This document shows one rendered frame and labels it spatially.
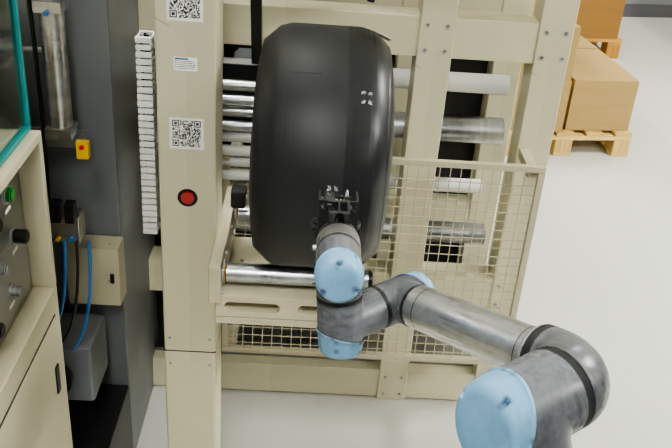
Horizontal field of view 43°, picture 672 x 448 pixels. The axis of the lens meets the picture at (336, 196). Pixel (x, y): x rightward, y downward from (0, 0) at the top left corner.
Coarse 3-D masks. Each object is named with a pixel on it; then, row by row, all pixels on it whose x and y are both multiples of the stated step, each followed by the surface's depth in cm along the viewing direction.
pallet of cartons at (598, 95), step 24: (576, 24) 460; (576, 48) 461; (576, 72) 484; (600, 72) 487; (624, 72) 490; (576, 96) 477; (600, 96) 479; (624, 96) 481; (576, 120) 484; (600, 120) 486; (624, 120) 488; (552, 144) 489; (600, 144) 507; (624, 144) 492
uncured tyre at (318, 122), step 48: (288, 48) 176; (336, 48) 177; (384, 48) 183; (288, 96) 170; (336, 96) 171; (384, 96) 174; (288, 144) 169; (336, 144) 169; (384, 144) 172; (288, 192) 171; (384, 192) 175; (288, 240) 179
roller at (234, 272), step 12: (228, 264) 195; (240, 264) 196; (252, 264) 196; (264, 264) 197; (228, 276) 194; (240, 276) 194; (252, 276) 195; (264, 276) 195; (276, 276) 195; (288, 276) 195; (300, 276) 195; (312, 276) 195; (372, 276) 196
